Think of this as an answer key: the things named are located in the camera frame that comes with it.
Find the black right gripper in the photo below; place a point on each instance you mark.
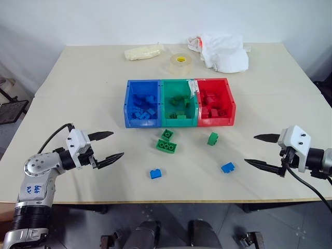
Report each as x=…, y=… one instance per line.
x=290, y=158

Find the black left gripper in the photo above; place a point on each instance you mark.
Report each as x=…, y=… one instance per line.
x=85, y=158

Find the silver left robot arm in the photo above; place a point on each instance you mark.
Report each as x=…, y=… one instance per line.
x=36, y=166

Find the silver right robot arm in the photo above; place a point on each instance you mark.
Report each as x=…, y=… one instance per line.
x=320, y=158

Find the blue toy brick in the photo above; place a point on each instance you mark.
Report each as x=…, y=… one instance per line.
x=155, y=174
x=228, y=168
x=151, y=99
x=147, y=115
x=137, y=115

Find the blue plastic bin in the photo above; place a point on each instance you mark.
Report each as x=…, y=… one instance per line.
x=141, y=123

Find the rounded green brick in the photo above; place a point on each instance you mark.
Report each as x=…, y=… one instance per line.
x=212, y=139

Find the red plastic bin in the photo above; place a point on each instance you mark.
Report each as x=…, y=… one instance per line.
x=216, y=122

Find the red toy brick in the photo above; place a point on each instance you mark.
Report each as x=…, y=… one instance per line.
x=215, y=113
x=205, y=111
x=223, y=112

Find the long green brick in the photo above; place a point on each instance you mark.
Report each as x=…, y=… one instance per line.
x=166, y=147

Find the small square green brick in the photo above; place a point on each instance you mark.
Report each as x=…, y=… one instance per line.
x=167, y=135

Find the green toy brick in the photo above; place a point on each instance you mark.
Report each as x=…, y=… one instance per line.
x=173, y=116
x=176, y=101
x=182, y=117
x=186, y=102

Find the green plastic bin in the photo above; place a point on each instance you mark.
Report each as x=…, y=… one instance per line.
x=179, y=122

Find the torn white label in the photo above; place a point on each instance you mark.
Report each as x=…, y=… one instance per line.
x=192, y=86

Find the black metal stand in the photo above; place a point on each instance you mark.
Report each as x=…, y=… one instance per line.
x=11, y=109

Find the cream filled plastic bag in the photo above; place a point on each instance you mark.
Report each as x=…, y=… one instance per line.
x=142, y=52

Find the white crumpled plastic bag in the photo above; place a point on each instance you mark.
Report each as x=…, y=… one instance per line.
x=225, y=54

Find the clear tape roll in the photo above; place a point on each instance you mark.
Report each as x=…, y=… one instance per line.
x=179, y=64

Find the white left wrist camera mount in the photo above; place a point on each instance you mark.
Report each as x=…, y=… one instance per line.
x=76, y=141

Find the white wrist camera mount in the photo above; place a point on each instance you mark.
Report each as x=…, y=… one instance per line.
x=76, y=141
x=295, y=138

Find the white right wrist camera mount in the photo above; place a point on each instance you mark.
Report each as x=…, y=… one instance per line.
x=295, y=138

